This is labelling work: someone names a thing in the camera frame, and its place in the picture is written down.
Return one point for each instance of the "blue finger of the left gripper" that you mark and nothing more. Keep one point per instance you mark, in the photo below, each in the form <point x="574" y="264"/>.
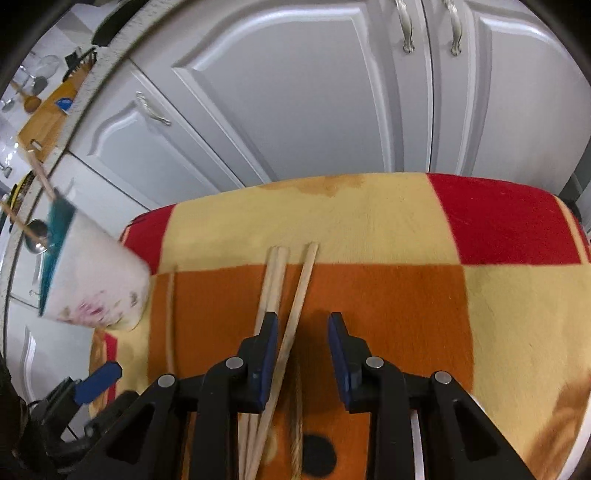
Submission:
<point x="104" y="420"/>
<point x="89" y="389"/>

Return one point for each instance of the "blue white packet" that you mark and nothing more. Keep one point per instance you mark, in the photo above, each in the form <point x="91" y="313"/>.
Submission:
<point x="64" y="104"/>

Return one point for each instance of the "steel spoon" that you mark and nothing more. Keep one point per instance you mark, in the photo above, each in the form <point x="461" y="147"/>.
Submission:
<point x="41" y="229"/>

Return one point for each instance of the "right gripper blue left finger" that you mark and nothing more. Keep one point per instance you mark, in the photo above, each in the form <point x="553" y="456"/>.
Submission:
<point x="259" y="354"/>

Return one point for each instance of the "hanging wooden spatula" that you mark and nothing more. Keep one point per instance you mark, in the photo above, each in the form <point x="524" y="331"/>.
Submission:
<point x="30" y="102"/>

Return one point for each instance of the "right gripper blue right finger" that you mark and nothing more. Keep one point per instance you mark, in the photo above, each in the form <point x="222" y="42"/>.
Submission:
<point x="349" y="355"/>

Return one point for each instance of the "yellow black casserole pot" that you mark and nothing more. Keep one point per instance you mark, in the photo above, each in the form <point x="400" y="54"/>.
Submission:
<point x="19" y="191"/>

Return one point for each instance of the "hanging wire strainer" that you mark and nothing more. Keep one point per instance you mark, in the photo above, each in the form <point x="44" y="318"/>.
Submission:
<point x="46" y="66"/>

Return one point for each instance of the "black wok with lid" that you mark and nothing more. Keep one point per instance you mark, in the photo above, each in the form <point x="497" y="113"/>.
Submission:
<point x="115" y="21"/>

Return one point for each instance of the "hanging steel skimmer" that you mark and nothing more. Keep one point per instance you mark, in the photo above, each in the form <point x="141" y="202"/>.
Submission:
<point x="39" y="83"/>

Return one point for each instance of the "colourful chequered table cloth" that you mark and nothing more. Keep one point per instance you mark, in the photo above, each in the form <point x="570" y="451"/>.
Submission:
<point x="488" y="280"/>

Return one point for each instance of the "wooden knife block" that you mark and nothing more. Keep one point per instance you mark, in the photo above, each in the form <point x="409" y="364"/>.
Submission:
<point x="79" y="65"/>

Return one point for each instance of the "brown wooden chopstick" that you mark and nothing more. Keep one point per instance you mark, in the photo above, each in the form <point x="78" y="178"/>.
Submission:
<point x="296" y="425"/>
<point x="40" y="174"/>

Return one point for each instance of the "floral utensil holder teal insert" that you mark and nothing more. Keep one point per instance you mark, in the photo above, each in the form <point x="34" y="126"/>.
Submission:
<point x="89" y="278"/>

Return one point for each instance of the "silver cabinet handle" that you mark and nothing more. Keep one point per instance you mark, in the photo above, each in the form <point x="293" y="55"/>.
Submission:
<point x="406" y="26"/>
<point x="456" y="25"/>
<point x="149" y="110"/>

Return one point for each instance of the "wooden cutting board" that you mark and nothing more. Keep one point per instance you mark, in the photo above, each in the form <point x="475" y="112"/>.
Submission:
<point x="44" y="127"/>

